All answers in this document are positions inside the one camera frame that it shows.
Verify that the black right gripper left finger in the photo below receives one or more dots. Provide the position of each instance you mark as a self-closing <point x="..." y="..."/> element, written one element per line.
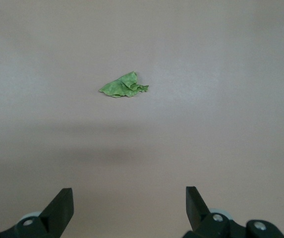
<point x="55" y="218"/>

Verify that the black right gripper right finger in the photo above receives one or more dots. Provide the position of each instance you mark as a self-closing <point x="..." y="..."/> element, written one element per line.
<point x="196" y="213"/>

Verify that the green lettuce leaf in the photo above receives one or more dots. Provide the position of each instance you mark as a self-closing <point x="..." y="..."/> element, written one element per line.
<point x="122" y="86"/>

